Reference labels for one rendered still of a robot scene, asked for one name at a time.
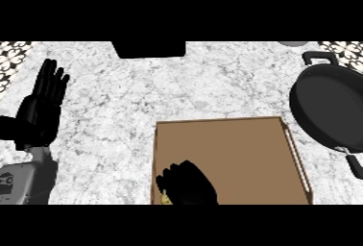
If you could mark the yellow squash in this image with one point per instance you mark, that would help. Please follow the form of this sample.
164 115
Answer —
164 199

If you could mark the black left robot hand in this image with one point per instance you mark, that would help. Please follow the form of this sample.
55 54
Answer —
40 109

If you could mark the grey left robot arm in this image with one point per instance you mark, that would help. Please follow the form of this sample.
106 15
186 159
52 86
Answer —
24 179

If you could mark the grey round object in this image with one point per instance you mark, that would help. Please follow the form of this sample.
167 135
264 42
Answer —
294 43

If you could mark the brown wooden tray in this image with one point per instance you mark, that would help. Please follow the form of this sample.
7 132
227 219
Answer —
245 153

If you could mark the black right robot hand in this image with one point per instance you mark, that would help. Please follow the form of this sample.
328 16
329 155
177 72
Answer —
190 185

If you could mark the black appliance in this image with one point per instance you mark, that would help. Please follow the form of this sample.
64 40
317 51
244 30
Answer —
151 49

